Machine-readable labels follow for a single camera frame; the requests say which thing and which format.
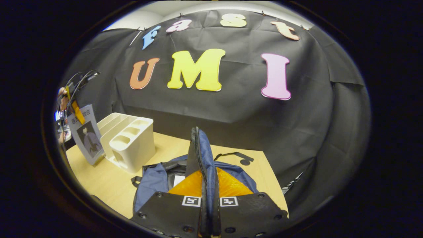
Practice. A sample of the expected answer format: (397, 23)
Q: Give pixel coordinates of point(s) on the black backdrop cloth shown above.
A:
(231, 115)

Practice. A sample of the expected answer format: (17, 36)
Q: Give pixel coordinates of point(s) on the colourful background clutter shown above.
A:
(62, 127)

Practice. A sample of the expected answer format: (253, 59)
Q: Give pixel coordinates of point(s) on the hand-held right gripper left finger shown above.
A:
(172, 215)

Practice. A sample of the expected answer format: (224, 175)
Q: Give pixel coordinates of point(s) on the blue schoolbag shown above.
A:
(155, 185)

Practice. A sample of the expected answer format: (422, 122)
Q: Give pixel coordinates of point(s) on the grey book with dark picture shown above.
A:
(89, 142)

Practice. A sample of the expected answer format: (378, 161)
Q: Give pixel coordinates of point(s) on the cream plastic bookshelf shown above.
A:
(132, 152)

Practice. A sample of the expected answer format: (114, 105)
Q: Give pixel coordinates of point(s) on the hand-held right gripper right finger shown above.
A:
(244, 215)

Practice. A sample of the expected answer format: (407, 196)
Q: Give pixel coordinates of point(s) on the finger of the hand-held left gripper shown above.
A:
(78, 114)

